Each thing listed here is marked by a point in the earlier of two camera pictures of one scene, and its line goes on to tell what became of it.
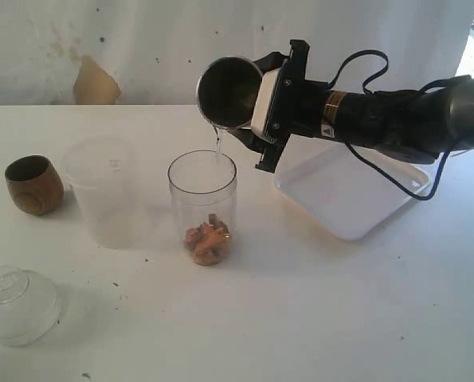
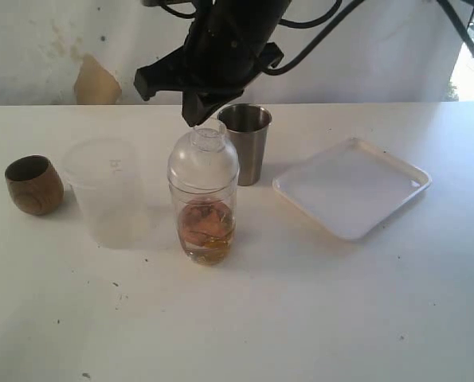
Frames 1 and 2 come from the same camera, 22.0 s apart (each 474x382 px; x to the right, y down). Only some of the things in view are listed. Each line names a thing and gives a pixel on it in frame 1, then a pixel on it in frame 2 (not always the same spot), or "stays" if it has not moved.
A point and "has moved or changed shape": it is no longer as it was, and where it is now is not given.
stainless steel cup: [227, 91] has moved or changed shape
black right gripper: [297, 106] → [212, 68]
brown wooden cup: [35, 185] stays
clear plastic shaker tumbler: [203, 189] stays
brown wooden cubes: [209, 243] → [202, 220]
